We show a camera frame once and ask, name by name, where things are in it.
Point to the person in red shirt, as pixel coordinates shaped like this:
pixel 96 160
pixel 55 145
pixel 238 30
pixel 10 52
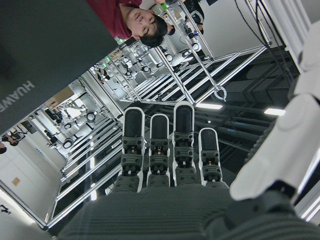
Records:
pixel 140 17

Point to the ceiling light strip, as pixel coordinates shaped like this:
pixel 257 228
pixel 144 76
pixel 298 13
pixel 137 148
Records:
pixel 208 106
pixel 274 111

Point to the person in black clothes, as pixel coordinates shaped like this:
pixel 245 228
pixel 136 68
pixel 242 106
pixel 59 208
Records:
pixel 196 12

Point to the aluminium cage frame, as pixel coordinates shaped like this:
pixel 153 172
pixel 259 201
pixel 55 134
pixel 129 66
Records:
pixel 252 50

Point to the white humanoid robot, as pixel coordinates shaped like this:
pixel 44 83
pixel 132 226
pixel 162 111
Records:
pixel 181 58

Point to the black computer monitor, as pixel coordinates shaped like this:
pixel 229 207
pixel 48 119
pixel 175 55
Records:
pixel 50 45

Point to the aluminium post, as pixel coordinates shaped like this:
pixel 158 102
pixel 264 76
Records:
pixel 287 25

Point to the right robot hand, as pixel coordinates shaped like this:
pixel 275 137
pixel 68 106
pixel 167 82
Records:
pixel 150 215

